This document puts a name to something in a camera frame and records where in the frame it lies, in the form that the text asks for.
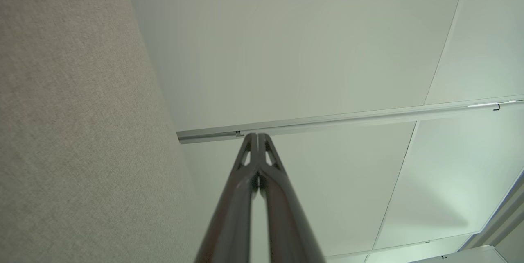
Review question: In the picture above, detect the slotted aluminium partition post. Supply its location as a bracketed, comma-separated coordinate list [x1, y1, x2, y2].
[176, 98, 524, 145]

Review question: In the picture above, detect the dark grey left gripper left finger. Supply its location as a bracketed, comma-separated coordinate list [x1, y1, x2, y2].
[194, 133, 259, 263]

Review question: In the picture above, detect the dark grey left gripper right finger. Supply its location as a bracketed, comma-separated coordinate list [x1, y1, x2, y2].
[258, 133, 326, 263]

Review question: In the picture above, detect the grey metal frame beam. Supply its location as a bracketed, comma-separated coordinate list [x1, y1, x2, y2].
[458, 173, 524, 255]

